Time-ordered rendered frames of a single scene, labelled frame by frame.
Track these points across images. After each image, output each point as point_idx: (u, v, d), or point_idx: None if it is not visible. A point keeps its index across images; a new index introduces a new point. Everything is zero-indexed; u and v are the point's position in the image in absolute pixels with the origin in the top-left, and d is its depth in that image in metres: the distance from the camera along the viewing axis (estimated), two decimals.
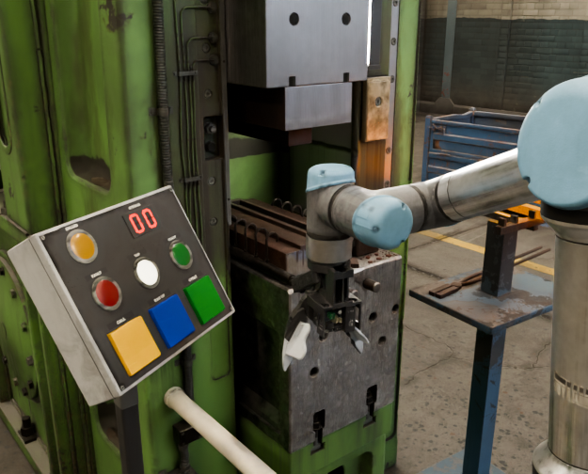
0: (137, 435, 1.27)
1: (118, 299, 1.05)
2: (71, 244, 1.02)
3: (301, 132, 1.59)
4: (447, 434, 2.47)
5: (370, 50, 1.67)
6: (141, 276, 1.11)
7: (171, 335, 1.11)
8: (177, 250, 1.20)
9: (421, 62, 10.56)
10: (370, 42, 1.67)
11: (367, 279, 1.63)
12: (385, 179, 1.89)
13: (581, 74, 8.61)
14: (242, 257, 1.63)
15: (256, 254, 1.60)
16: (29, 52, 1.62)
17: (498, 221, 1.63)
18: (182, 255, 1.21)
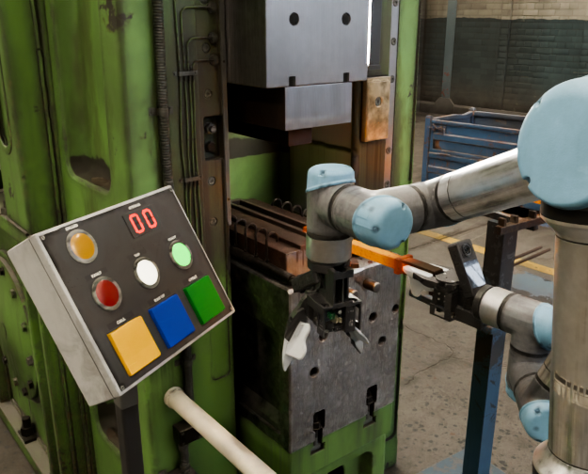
0: (137, 435, 1.27)
1: (118, 299, 1.05)
2: (71, 244, 1.02)
3: (301, 132, 1.59)
4: (447, 434, 2.47)
5: (370, 50, 1.67)
6: (141, 276, 1.11)
7: (171, 335, 1.11)
8: (177, 250, 1.20)
9: (421, 62, 10.56)
10: (370, 42, 1.67)
11: (367, 279, 1.63)
12: (385, 179, 1.89)
13: (581, 74, 8.61)
14: (242, 257, 1.63)
15: (256, 254, 1.60)
16: (29, 52, 1.62)
17: (498, 221, 1.63)
18: (182, 255, 1.21)
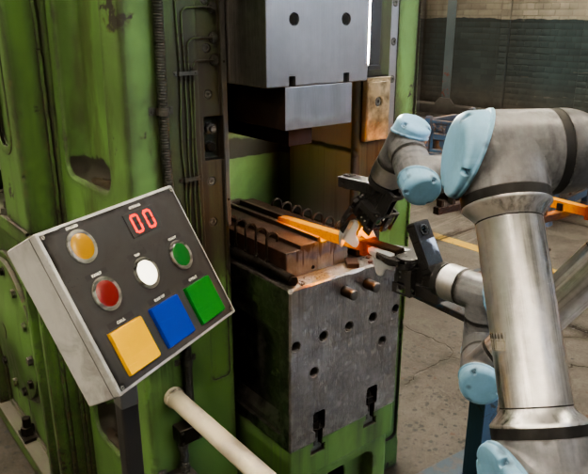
0: (137, 435, 1.27)
1: (118, 299, 1.05)
2: (71, 244, 1.02)
3: (301, 132, 1.59)
4: (447, 434, 2.47)
5: (370, 50, 1.67)
6: (141, 276, 1.11)
7: (171, 335, 1.11)
8: (177, 250, 1.20)
9: (421, 62, 10.56)
10: (370, 42, 1.67)
11: (367, 279, 1.63)
12: None
13: (581, 74, 8.61)
14: (242, 257, 1.63)
15: (256, 254, 1.60)
16: (29, 52, 1.62)
17: None
18: (182, 255, 1.21)
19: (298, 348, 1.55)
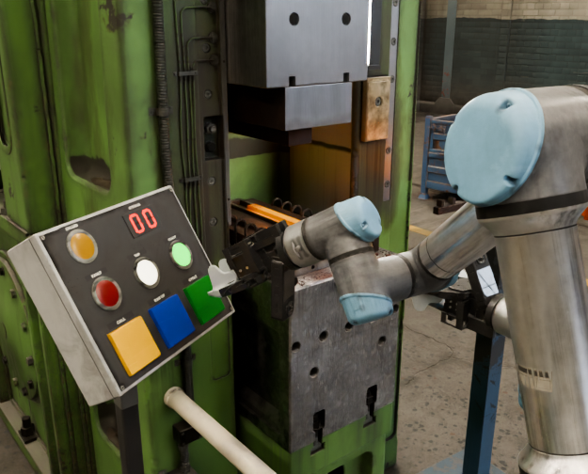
0: (137, 435, 1.27)
1: (118, 299, 1.05)
2: (71, 244, 1.02)
3: (301, 132, 1.59)
4: (447, 434, 2.47)
5: (370, 50, 1.67)
6: (141, 276, 1.11)
7: (171, 335, 1.11)
8: (177, 250, 1.20)
9: (421, 62, 10.56)
10: (370, 42, 1.67)
11: None
12: (385, 179, 1.89)
13: (581, 74, 8.61)
14: None
15: None
16: (29, 52, 1.62)
17: None
18: (182, 255, 1.21)
19: (298, 348, 1.55)
